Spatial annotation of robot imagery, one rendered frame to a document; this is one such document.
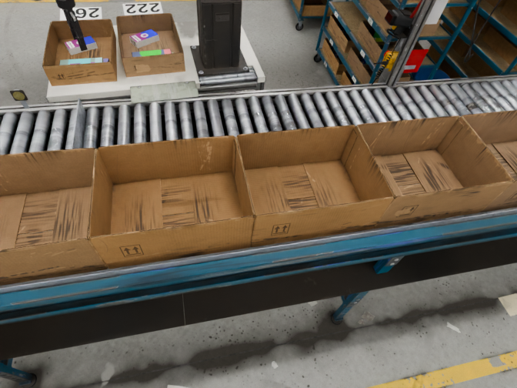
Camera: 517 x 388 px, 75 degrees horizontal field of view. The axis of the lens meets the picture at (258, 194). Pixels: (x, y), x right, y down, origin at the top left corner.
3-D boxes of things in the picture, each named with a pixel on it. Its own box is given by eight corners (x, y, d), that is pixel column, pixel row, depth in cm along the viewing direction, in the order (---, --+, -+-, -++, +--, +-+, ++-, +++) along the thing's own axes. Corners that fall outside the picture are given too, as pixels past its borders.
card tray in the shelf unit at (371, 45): (356, 34, 244) (361, 20, 236) (395, 33, 249) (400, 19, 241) (377, 66, 221) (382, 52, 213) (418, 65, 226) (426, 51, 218)
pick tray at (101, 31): (116, 37, 179) (111, 18, 171) (117, 81, 157) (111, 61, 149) (58, 40, 173) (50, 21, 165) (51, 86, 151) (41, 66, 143)
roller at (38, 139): (54, 115, 148) (49, 106, 144) (34, 214, 118) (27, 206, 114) (41, 116, 147) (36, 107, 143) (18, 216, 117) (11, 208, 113)
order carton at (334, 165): (341, 159, 122) (356, 123, 108) (374, 229, 105) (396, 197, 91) (233, 171, 114) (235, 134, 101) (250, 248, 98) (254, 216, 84)
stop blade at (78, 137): (86, 114, 147) (79, 97, 140) (76, 199, 121) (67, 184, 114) (85, 114, 147) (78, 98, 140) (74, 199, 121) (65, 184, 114)
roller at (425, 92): (422, 88, 181) (425, 81, 177) (478, 161, 152) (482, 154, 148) (414, 91, 182) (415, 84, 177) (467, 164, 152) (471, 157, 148)
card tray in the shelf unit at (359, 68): (346, 58, 260) (350, 46, 252) (381, 57, 266) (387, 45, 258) (367, 91, 237) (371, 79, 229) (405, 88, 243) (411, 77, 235)
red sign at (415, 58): (416, 71, 176) (428, 48, 166) (417, 72, 176) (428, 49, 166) (388, 73, 173) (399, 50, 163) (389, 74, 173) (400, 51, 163)
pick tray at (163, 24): (174, 31, 187) (171, 12, 179) (186, 71, 166) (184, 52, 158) (120, 35, 180) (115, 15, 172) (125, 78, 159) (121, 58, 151)
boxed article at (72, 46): (98, 48, 170) (95, 42, 167) (71, 55, 165) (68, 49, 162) (92, 42, 173) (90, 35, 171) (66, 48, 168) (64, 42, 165)
